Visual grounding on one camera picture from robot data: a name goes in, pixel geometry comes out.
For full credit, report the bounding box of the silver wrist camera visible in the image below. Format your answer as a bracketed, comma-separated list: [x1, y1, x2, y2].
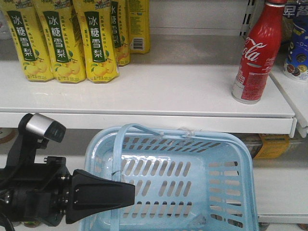
[18, 113, 66, 142]

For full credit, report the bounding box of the red Coca-Cola aluminium bottle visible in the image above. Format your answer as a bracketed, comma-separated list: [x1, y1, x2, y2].
[232, 0, 286, 104]

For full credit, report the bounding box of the yellow pear drink bottle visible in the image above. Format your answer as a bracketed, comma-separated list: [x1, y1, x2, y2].
[0, 0, 54, 82]
[128, 0, 151, 54]
[73, 0, 119, 83]
[32, 0, 86, 84]
[111, 0, 130, 66]

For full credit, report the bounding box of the breakfast biscuit pack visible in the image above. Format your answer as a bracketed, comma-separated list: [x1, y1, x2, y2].
[281, 0, 308, 45]

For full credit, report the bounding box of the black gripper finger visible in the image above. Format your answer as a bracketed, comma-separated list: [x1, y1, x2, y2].
[65, 169, 135, 224]

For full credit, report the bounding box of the white store shelving unit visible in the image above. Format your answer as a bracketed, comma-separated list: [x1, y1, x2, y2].
[0, 0, 308, 231]

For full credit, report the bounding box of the blue Oreo cup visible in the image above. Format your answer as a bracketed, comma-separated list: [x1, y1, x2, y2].
[283, 15, 308, 84]

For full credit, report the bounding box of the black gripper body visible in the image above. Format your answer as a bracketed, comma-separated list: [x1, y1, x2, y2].
[0, 156, 71, 226]

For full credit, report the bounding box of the clear cookie box yellow label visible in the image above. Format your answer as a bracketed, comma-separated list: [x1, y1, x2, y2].
[234, 133, 306, 159]

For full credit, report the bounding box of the light blue plastic basket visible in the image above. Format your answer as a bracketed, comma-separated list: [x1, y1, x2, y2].
[79, 124, 259, 231]

